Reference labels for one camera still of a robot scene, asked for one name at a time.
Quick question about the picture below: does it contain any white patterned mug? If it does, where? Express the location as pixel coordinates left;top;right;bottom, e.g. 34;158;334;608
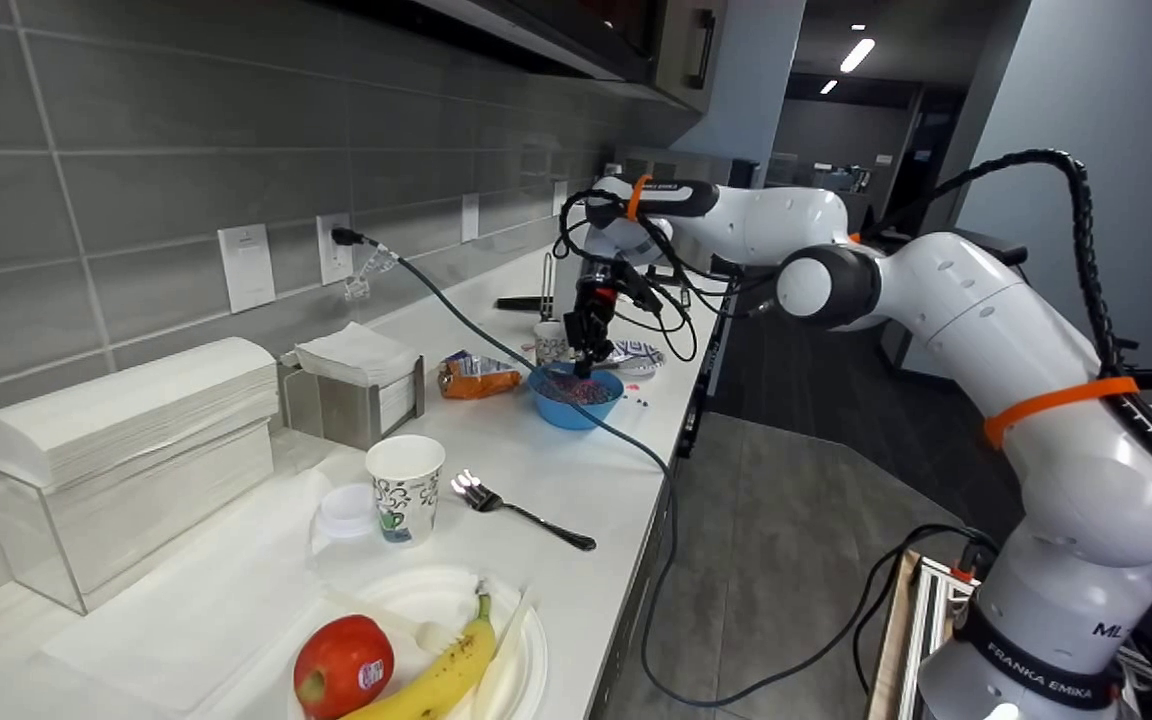
533;319;568;369

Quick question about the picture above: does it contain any white plate with fruit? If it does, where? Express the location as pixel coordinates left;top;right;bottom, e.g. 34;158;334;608
278;562;548;720

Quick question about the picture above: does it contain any napkin holder box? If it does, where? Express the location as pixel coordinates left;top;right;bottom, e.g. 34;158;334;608
278;325;422;446

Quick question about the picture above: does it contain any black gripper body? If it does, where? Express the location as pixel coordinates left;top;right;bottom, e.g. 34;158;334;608
564;260;661;352

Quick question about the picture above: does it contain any white wall outlet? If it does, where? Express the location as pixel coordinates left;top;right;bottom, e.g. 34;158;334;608
316;215;351;284

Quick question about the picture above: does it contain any red apple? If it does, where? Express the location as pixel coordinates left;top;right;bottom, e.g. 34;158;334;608
293;614;397;720

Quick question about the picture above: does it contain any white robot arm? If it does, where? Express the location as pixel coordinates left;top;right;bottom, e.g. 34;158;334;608
558;148;1152;720

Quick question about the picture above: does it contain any blue bowl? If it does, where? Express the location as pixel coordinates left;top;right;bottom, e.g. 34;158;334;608
527;363;623;430

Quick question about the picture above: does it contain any folded paper towel dispenser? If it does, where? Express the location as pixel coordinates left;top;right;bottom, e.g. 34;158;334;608
0;334;278;613

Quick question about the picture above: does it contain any orange snack bag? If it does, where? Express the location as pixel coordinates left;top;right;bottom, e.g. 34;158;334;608
439;352;518;398

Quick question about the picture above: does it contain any patterned paper cup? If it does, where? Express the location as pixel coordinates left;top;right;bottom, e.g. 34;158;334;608
363;436;448;542

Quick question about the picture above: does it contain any black power cable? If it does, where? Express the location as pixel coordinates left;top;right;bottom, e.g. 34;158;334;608
328;224;992;713

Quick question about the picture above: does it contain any yellow banana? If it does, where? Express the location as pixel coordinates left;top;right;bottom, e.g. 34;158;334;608
343;587;501;720

